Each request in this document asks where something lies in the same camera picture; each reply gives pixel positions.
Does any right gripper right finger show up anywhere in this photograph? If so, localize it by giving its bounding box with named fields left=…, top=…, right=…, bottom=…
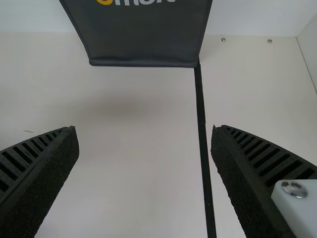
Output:
left=211, top=124, right=317, bottom=238

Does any dark grey bag with straps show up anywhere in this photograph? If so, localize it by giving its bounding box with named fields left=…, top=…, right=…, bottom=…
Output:
left=58, top=0, right=213, bottom=67

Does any black strip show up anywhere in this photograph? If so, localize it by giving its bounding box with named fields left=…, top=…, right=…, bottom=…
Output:
left=194, top=56, right=217, bottom=238

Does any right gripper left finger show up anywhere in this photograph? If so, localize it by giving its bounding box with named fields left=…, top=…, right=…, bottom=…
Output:
left=0, top=125, right=80, bottom=238

